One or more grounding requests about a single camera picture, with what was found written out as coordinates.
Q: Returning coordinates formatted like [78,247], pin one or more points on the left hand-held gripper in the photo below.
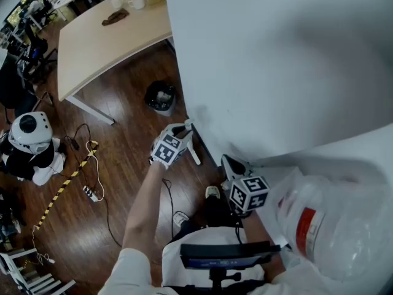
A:
[165,152]

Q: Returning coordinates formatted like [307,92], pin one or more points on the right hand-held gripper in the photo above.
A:
[248,195]

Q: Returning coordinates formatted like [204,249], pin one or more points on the person's left forearm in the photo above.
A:
[141,214]

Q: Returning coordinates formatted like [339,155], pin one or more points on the person's right forearm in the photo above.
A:
[258,232]

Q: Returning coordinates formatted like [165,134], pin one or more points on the person's right shoe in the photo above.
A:
[212,192]

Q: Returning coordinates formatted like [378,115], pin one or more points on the person's shoe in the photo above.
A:
[212,192]
[180,218]

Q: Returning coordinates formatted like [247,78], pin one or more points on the grey trash bin black liner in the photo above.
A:
[152,94]

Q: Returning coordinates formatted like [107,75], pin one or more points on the person's black trousers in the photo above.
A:
[212,214]

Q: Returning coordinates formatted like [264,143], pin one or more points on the person's left shoe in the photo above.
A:
[180,218]

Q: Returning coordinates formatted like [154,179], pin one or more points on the black chest-mounted device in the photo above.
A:
[221,252]

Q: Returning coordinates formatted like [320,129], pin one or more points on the black power adapter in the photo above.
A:
[75,144]

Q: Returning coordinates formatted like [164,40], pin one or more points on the wooden table white legs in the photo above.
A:
[107,41]

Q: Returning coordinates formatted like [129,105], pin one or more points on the clear water jug red label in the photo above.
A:
[337,232]

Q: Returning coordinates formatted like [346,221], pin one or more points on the yellow black striped tape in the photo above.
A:
[66,183]

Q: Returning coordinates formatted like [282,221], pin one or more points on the brown cloth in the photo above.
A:
[115,17]

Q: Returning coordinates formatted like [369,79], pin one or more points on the white mug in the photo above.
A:
[136,2]
[117,1]

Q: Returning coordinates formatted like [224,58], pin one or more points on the white humanoid robot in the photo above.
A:
[46,171]

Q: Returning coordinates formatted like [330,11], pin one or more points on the person's light shirt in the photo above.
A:
[132,272]

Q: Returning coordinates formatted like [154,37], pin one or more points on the black blue office chair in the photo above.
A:
[33,51]

